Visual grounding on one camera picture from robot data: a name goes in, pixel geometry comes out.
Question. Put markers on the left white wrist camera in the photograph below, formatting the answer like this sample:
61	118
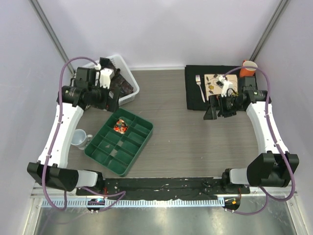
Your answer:
103	76

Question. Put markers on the green compartment tray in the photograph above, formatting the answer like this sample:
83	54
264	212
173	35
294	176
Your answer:
118	152

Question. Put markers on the floral square plate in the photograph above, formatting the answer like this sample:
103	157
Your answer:
212	88

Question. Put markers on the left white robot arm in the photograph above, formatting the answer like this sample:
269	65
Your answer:
51	170

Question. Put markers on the black placemat cloth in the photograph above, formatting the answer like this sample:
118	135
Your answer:
193	95

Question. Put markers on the aluminium frame rail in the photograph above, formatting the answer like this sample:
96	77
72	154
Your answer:
37	192

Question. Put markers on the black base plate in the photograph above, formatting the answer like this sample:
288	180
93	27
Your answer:
164	189

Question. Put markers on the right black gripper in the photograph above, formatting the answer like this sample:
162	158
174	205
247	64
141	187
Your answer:
214	101

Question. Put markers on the slotted cable duct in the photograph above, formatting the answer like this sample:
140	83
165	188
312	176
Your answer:
90	203

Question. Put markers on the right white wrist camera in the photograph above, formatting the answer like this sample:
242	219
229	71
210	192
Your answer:
225	84

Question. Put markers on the silver fork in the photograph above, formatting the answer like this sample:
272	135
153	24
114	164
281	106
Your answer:
198	82

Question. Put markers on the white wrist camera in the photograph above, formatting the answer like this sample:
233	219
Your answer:
103	76
225	84

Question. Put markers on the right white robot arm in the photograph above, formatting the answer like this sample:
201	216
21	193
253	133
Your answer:
275	165

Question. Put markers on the orange mug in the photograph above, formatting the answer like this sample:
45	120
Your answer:
249	69

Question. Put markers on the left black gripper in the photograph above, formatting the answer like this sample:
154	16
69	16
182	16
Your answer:
112	104

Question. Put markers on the red floral patterned tie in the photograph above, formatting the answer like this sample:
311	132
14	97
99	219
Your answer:
121	126

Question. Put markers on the dark patterned tie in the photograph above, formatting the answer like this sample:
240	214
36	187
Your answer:
118	81

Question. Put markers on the clear plastic cup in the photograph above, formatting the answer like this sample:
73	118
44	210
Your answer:
81	139

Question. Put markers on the white plastic basket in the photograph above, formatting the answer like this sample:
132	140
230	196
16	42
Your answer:
85	78

